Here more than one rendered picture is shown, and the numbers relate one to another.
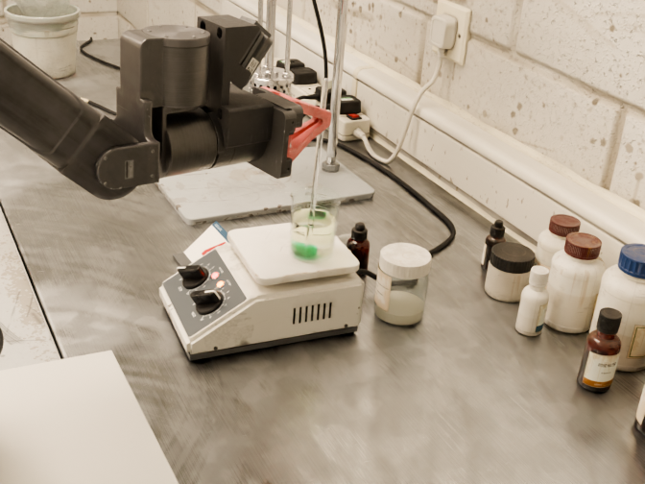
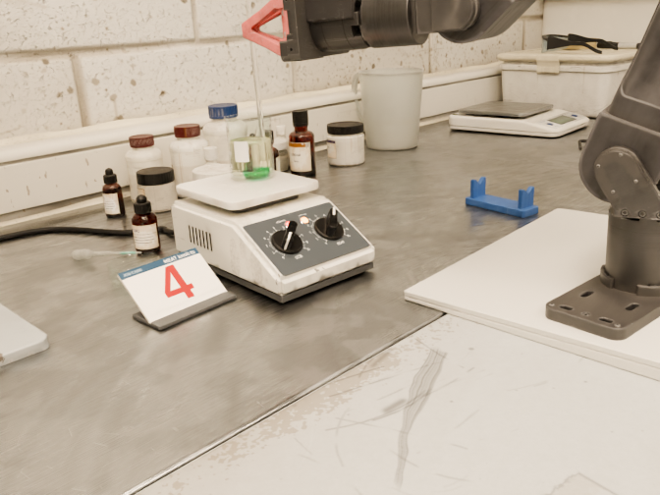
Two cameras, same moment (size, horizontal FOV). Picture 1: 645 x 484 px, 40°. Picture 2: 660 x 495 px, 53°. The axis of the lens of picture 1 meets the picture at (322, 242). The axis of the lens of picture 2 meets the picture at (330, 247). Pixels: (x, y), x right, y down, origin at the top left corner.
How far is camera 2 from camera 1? 1.28 m
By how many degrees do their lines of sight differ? 95
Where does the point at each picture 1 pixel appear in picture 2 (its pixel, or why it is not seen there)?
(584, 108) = (36, 72)
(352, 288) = not seen: hidden behind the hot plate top
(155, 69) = not seen: outside the picture
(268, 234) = (228, 192)
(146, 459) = (517, 239)
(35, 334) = (412, 347)
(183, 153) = not seen: hidden behind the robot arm
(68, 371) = (462, 293)
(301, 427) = (406, 227)
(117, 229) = (77, 394)
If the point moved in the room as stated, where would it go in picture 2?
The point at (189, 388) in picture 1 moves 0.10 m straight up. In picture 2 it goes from (408, 262) to (407, 173)
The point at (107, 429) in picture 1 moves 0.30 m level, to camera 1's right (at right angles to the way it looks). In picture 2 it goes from (510, 256) to (397, 191)
